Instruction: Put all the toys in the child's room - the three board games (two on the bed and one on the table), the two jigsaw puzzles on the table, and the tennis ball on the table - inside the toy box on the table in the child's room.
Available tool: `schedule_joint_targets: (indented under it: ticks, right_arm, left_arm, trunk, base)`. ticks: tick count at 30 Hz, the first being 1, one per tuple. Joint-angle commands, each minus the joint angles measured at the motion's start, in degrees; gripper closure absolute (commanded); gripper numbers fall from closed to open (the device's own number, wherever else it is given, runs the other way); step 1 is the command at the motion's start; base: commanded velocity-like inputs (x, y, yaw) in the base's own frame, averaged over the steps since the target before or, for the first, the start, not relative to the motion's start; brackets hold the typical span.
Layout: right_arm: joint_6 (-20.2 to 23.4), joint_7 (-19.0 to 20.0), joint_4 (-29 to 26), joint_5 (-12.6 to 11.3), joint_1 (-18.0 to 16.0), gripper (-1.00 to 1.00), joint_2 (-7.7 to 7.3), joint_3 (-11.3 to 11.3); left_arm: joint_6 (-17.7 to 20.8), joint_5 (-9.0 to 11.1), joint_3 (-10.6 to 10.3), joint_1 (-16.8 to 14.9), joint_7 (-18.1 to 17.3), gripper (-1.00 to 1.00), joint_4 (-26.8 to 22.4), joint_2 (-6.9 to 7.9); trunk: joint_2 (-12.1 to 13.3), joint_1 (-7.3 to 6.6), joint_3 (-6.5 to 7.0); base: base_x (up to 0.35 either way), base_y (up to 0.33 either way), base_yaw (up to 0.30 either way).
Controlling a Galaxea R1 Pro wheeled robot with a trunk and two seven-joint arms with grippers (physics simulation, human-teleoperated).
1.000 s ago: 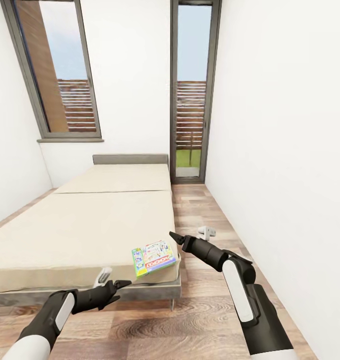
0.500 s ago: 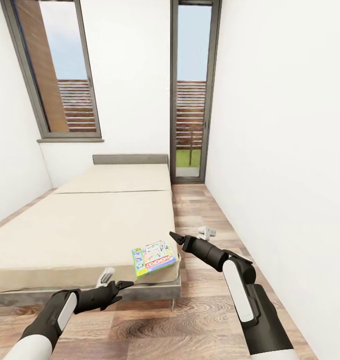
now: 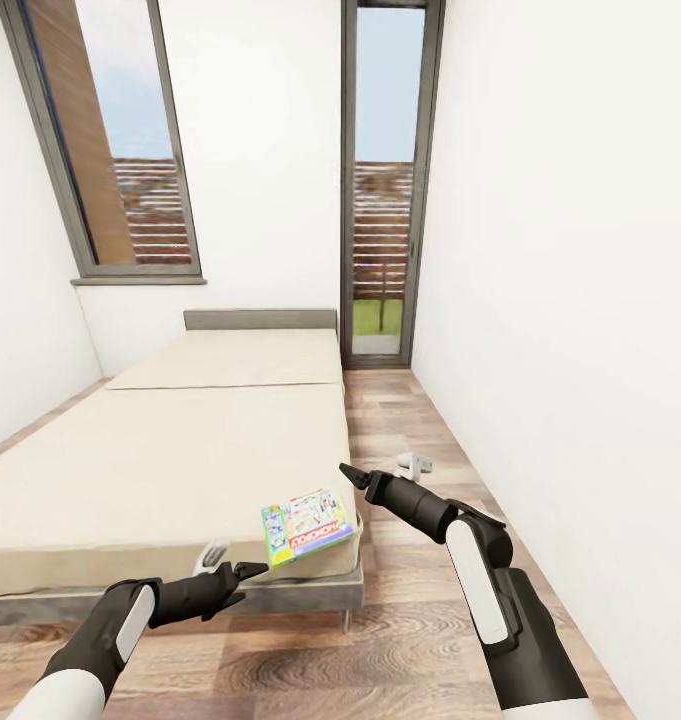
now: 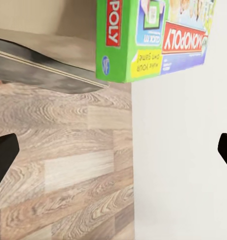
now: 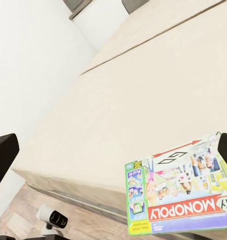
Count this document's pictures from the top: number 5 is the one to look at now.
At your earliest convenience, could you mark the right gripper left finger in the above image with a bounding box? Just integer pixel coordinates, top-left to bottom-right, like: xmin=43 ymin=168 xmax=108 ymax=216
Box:
xmin=0 ymin=133 xmax=20 ymax=183

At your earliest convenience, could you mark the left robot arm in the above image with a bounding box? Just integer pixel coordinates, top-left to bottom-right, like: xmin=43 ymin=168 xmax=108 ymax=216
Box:
xmin=0 ymin=204 xmax=69 ymax=240

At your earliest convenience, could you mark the board game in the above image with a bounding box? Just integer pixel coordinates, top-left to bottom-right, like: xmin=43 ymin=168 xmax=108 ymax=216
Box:
xmin=124 ymin=131 xmax=227 ymax=236

